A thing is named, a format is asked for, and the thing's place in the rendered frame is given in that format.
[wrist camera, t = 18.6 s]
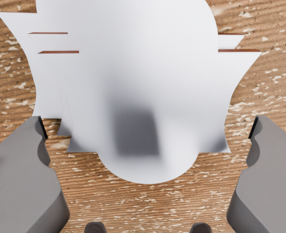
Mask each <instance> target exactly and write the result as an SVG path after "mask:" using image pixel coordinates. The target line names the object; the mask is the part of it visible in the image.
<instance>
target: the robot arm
mask: <svg viewBox="0 0 286 233"><path fill-rule="evenodd" d="M46 139H48V136H47V133H46V130H45V127H44V124H43V122H42V119H41V116H31V117H29V118H28V119H27V120H26V121H25V122H24V123H23V124H21V125H20V126H19V127H18V128H17V129H16V130H15V131H13V132H12V133H11V134H10V135H9V136H8V137H7V138H6V139H5V140H4V141H3V142H1V143H0V233H60V232H61V230H62V229H63V227H64V226H65V225H66V224H67V222H68V220H69V218H70V211H69V208H68V205H67V202H66V199H65V196H64V194H63V191H62V188H61V185H60V182H59V180H58V177H57V175H56V172H55V170H54V169H52V168H50V167H49V164H50V162H51V160H50V157H49V154H48V151H47V149H46V146H45V141H46ZM248 139H250V141H251V143H252V145H251V148H250V150H249V153H248V156H247V159H246V164H247V166H248V168H246V169H244V170H242V171H241V174H240V177H239V179H238V182H237V185H236V187H235V190H234V192H233V195H232V198H231V201H230V204H229V207H228V210H227V213H226V219H227V221H228V223H229V224H230V226H231V227H232V229H233V230H234V231H235V233H286V132H285V131H284V130H283V129H281V128H280V127H279V126H278V125H277V124H275V123H274V122H273V121H272V120H271V119H269V118H268V117H267V116H263V115H261V116H259V115H256V117H255V120H254V123H253V125H252V128H251V131H250V134H249V137H248ZM84 233H107V231H106V229H105V227H104V225H103V223H101V222H97V221H92V222H89V223H88V224H87V225H86V227H85V230H84ZM189 233H212V230H211V227H210V226H209V225H208V224H206V223H204V222H200V223H194V224H193V225H192V227H191V229H190V232H189Z"/></svg>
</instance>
